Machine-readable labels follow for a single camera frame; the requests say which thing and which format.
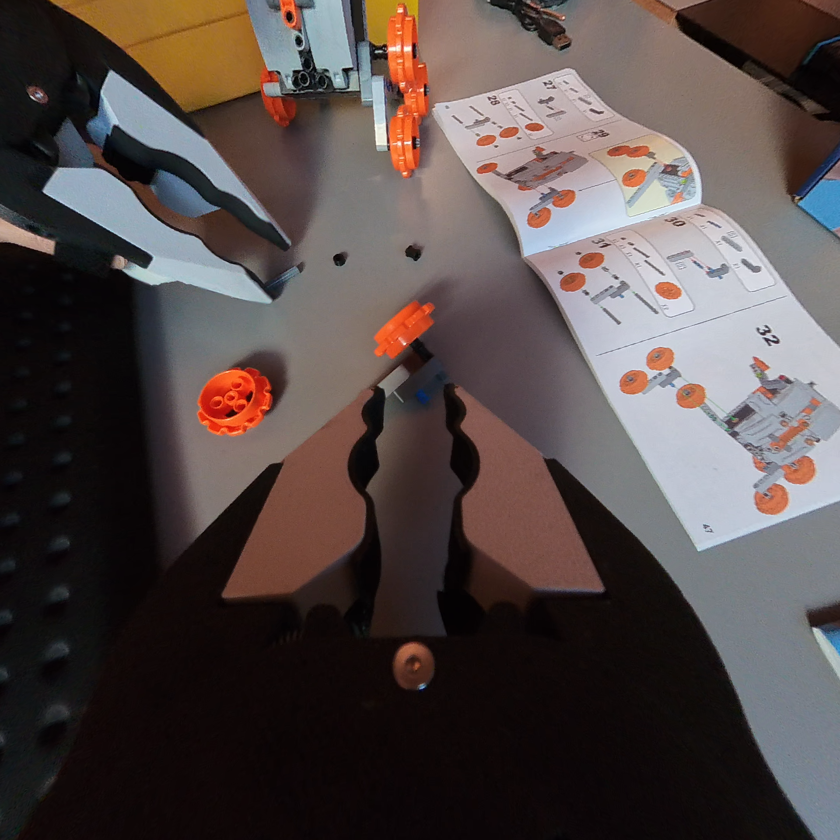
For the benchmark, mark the grey orange toy rover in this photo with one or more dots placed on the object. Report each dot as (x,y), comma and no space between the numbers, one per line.
(328,39)

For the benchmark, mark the grey desk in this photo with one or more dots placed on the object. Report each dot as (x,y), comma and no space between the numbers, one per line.
(459,262)

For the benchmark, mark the brown cardboard box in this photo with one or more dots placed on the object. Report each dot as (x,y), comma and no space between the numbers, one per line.
(754,33)

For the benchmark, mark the open instruction booklet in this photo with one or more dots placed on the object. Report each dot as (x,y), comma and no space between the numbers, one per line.
(590,315)

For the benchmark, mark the yellow plastic bin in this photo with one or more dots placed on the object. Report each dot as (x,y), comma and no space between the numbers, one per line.
(197,59)

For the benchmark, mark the blue booklet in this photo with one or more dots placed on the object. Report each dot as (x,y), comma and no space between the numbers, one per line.
(828,649)

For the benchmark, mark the grey toy pin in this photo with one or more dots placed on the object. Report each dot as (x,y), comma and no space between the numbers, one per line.
(285,274)

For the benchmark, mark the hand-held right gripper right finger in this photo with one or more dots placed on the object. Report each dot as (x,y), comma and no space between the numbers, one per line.
(518,525)

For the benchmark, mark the person's left hand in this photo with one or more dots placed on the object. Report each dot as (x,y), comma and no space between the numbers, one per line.
(19,235)

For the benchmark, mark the blue toy box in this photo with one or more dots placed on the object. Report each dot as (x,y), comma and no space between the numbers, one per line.
(823,197)

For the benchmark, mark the black perforated chair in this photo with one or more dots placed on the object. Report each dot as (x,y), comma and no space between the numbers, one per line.
(52,459)

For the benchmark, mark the grey toy beam with axle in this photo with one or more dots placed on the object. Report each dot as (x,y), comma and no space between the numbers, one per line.
(430,377)

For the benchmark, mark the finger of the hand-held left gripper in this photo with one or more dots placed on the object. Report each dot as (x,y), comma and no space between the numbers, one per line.
(170,131)
(164,249)

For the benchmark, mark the orange toy wheel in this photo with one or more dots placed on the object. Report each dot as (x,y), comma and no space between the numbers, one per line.
(400,328)
(216,407)

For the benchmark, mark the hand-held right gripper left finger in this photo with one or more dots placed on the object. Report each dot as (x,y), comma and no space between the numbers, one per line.
(308,525)

